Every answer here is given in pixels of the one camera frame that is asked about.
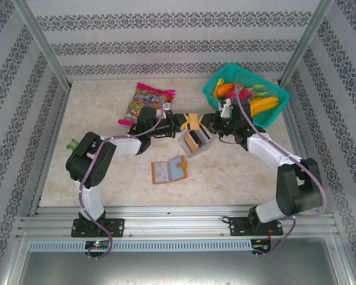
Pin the small green toy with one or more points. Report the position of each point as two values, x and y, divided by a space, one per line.
72 144

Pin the grey metal shelf panel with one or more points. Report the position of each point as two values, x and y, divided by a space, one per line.
178 268

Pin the clear plastic card box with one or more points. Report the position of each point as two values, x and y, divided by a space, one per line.
209 142

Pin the small yellow fruit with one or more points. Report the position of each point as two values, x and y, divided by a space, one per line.
217 92

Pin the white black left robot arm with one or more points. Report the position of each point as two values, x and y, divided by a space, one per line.
92 202

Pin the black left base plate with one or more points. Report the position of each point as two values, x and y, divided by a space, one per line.
115 227

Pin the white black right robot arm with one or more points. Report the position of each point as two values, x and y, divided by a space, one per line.
264 153

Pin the orange leather card holder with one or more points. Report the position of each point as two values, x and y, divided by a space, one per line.
173 169

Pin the teal plastic basket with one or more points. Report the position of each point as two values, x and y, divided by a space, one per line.
271 118

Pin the orange mango fruit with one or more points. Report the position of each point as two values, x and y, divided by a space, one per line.
227 88

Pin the colourful candy bag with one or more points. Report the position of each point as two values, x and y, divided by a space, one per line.
136 104

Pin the small circuit board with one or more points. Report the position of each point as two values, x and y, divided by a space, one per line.
261 248
97 244

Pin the aluminium frame post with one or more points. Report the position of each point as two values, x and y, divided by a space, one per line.
307 41
41 41

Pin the yellow banana bunch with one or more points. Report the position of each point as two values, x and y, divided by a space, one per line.
264 105

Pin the pink dragon fruit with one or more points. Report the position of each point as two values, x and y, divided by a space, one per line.
245 92

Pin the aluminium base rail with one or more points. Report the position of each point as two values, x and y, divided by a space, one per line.
178 221

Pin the aluminium side rail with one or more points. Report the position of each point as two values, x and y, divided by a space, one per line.
49 154
295 139

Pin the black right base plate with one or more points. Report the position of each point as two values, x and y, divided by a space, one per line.
237 227

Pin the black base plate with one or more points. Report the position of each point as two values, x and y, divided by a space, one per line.
115 227
237 227

